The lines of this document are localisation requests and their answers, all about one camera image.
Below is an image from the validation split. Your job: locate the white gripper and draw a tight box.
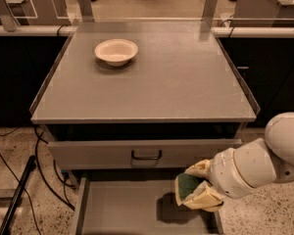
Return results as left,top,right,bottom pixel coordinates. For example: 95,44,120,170
182,148,254,212

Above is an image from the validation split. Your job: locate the green and yellow sponge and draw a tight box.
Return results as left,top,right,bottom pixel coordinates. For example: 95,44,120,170
174,173,200,206

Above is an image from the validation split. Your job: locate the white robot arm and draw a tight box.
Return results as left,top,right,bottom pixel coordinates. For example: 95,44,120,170
174,113,294,212

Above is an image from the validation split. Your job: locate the open grey middle drawer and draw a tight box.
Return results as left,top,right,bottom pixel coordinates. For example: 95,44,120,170
70,169,224,235

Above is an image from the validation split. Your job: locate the grey drawer cabinet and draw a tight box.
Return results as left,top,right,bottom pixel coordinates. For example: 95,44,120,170
29,19,262,235

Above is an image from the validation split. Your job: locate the grey top drawer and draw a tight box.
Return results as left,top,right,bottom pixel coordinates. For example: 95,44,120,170
48,139,242,170

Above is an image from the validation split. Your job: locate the white bowl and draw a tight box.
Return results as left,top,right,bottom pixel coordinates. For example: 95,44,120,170
94,39,138,67

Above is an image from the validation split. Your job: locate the grey background cabinet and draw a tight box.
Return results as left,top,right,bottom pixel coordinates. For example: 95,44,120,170
230,0,294,27

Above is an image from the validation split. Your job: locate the black floor bar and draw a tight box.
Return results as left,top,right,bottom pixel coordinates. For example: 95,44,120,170
0,156,35,235

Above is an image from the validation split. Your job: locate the black drawer handle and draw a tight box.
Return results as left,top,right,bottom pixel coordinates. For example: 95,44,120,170
131,150,163,161

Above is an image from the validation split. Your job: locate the black looping floor cable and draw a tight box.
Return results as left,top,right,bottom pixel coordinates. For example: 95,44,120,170
33,124,77,212

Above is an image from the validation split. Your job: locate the right acrylic post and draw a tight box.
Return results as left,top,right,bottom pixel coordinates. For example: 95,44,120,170
202,0,218,19

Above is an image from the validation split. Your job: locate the middle acrylic post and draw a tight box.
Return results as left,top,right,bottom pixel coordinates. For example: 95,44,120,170
77,0,93,23

